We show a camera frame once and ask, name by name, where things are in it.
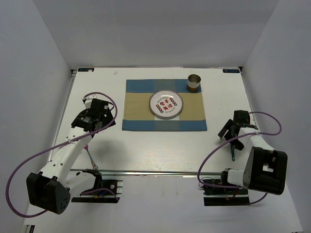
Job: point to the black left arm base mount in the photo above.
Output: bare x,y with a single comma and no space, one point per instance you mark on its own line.
106,188

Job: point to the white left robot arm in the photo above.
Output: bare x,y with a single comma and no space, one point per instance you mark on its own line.
51,189

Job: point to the blue left corner sticker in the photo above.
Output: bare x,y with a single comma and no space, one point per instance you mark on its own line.
85,69

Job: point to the blue corner sticker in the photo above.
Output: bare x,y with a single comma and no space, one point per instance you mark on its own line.
231,71
85,69

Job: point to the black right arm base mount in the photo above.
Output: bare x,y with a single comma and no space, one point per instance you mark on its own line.
213,196

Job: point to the blue tan white cloth napkin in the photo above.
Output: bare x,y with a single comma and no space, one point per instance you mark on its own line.
139,117

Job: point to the fork with pink handle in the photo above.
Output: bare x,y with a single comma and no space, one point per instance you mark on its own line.
94,166

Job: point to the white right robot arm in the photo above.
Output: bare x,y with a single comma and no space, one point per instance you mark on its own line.
265,170

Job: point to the blue right corner sticker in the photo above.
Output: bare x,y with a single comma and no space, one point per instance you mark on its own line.
231,71

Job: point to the knife with teal handle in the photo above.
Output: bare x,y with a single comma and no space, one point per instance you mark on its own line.
232,149

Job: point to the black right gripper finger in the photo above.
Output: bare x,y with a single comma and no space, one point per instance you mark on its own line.
225,129
236,144

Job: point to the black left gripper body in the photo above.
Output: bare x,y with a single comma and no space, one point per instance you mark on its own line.
101,120

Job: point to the brown metal cup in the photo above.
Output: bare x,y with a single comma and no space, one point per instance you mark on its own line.
193,82

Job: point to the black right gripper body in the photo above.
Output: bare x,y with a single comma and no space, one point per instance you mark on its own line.
233,124

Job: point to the white plate with red print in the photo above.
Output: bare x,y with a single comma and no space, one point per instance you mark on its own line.
166,104

